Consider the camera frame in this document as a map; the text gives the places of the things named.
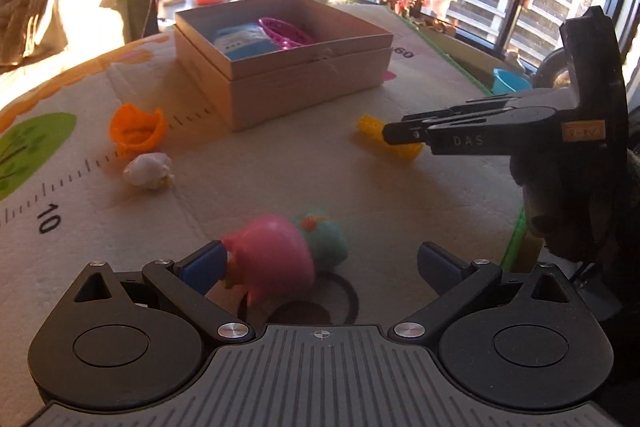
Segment person's right hand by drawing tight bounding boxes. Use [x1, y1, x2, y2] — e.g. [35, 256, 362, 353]
[510, 148, 597, 259]

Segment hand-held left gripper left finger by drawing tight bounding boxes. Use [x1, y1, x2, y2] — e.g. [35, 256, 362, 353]
[59, 241, 256, 342]

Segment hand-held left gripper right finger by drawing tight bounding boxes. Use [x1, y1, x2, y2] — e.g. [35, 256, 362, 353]
[392, 242, 583, 340]

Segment pink cardboard box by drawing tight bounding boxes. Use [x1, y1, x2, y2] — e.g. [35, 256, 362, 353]
[173, 0, 395, 132]

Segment yellow toy block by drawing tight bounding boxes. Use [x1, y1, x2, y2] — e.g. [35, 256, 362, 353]
[357, 113, 425, 161]

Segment blue bowl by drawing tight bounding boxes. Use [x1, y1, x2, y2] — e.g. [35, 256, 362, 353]
[492, 68, 533, 96]

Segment small white toy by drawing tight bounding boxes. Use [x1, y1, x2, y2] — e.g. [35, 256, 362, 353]
[123, 152, 175, 190]

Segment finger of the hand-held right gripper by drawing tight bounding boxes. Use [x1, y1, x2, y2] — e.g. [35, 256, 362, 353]
[382, 107, 563, 158]
[400, 88, 563, 126]

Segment pink and teal toy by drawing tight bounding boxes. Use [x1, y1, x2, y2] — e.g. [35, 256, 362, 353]
[221, 213, 349, 308]

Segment pink toy basket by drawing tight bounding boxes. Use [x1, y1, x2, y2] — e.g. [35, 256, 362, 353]
[257, 17, 315, 52]

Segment orange toy cup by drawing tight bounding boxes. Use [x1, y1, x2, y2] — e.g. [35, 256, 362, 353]
[110, 103, 167, 158]

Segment blue packet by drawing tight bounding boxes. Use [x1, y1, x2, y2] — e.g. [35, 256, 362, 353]
[209, 23, 286, 59]

